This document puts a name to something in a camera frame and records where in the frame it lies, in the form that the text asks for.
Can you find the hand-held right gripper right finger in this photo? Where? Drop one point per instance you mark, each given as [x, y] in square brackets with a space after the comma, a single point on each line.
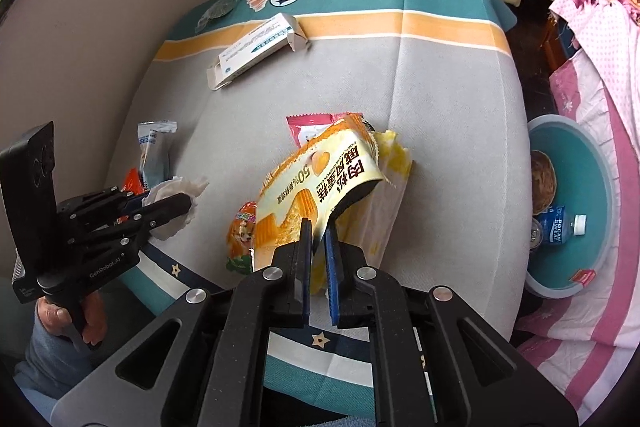
[332, 277]

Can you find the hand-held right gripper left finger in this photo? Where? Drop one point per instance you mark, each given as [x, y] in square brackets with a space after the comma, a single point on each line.
[302, 267]

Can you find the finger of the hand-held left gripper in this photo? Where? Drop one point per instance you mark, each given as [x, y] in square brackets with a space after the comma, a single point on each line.
[135, 202]
[167, 212]

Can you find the orange snack packet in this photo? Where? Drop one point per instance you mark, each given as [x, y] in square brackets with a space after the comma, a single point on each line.
[134, 181]

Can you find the white tissue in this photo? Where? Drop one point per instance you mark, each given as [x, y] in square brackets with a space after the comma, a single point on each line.
[180, 187]

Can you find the light blue snack packet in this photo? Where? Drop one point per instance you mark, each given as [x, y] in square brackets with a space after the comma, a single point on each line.
[155, 152]

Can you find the yellow cake packet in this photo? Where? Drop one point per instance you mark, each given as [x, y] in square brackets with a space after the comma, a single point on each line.
[310, 187]

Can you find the yellow white paper bag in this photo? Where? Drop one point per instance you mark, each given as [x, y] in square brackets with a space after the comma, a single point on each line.
[385, 187]

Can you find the pink white snack packet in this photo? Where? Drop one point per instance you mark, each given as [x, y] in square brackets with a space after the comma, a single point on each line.
[300, 129]

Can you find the white carton box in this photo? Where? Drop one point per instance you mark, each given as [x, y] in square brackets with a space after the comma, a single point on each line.
[255, 47]

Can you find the clear plastic water bottle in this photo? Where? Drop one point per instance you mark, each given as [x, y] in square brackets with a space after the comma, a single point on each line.
[560, 224]

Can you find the teal plastic bin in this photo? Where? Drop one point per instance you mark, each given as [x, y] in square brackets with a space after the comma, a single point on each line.
[595, 207]

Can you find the person's left forearm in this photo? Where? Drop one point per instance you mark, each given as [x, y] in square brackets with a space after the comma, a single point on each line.
[45, 367]

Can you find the person's left hand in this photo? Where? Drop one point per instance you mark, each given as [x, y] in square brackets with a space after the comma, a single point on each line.
[52, 314]

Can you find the orange green sausage packet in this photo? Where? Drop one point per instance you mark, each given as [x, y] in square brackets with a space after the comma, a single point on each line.
[240, 232]

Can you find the teal grey printed tablecloth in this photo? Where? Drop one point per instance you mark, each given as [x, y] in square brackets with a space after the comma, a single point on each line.
[425, 132]

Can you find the small green grey object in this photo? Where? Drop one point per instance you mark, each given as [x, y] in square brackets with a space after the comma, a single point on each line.
[217, 12]

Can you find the pink bordered floral quilt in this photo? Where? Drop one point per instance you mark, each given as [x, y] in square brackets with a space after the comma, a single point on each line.
[600, 332]

